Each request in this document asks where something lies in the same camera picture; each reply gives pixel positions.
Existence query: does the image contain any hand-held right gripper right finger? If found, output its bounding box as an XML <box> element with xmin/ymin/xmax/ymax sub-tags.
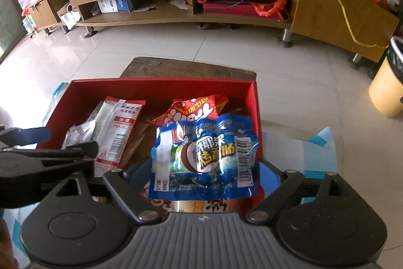
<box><xmin>246</xmin><ymin>159</ymin><xmax>359</xmax><ymax>224</ymax></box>

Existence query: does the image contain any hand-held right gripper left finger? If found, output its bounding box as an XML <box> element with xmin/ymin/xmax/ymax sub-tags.
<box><xmin>47</xmin><ymin>159</ymin><xmax>159</xmax><ymax>224</ymax></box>

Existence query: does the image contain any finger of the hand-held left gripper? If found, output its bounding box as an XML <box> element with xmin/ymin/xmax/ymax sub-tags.
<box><xmin>19</xmin><ymin>141</ymin><xmax>99</xmax><ymax>162</ymax></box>
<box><xmin>0</xmin><ymin>127</ymin><xmax>52</xmax><ymax>148</ymax></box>

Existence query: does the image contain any small clear silver packet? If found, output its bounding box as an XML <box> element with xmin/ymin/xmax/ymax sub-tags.
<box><xmin>62</xmin><ymin>121</ymin><xmax>96</xmax><ymax>150</ymax></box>

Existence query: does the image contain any tan snack packet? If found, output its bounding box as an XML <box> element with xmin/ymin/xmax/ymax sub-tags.
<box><xmin>121</xmin><ymin>122</ymin><xmax>158</xmax><ymax>169</ymax></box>

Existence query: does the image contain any white red-label packet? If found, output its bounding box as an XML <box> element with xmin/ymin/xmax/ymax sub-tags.
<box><xmin>94</xmin><ymin>96</ymin><xmax>147</xmax><ymax>176</ymax></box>

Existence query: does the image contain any round cake packet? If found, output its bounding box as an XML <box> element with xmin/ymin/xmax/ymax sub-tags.
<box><xmin>140</xmin><ymin>179</ymin><xmax>241</xmax><ymax>214</ymax></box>

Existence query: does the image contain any blue sausage packet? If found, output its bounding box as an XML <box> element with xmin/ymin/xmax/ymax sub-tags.
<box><xmin>148</xmin><ymin>113</ymin><xmax>260</xmax><ymax>201</ymax></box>

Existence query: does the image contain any red snack bag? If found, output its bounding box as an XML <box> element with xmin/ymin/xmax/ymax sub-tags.
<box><xmin>147</xmin><ymin>94</ymin><xmax>229</xmax><ymax>128</ymax></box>

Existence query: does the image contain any red cardboard box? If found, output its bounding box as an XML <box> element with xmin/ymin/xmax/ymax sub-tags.
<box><xmin>36</xmin><ymin>78</ymin><xmax>263</xmax><ymax>213</ymax></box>

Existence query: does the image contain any person's left hand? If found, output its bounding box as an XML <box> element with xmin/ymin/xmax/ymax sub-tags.
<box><xmin>0</xmin><ymin>220</ymin><xmax>16</xmax><ymax>266</ymax></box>

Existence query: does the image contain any white storage trolley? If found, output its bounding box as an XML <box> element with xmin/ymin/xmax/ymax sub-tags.
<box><xmin>22</xmin><ymin>15</ymin><xmax>37</xmax><ymax>35</ymax></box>

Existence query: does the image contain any brown wooden stool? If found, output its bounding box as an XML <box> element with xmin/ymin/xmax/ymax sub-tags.
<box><xmin>120</xmin><ymin>57</ymin><xmax>257</xmax><ymax>80</ymax></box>

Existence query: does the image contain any white paper bag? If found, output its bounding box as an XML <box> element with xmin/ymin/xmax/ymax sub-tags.
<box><xmin>60</xmin><ymin>12</ymin><xmax>79</xmax><ymax>30</ymax></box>

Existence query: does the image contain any cream trash bin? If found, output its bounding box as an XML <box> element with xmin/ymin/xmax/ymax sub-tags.
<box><xmin>368</xmin><ymin>36</ymin><xmax>403</xmax><ymax>119</ymax></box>

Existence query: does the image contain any blue white carton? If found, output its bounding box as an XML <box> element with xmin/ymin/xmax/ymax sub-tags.
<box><xmin>98</xmin><ymin>0</ymin><xmax>131</xmax><ymax>13</ymax></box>

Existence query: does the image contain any red flat box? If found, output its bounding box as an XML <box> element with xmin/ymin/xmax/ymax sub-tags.
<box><xmin>203</xmin><ymin>3</ymin><xmax>279</xmax><ymax>16</ymax></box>

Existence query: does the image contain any wooden TV cabinet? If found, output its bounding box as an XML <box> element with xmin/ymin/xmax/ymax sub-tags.
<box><xmin>28</xmin><ymin>0</ymin><xmax>400</xmax><ymax>63</ymax></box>

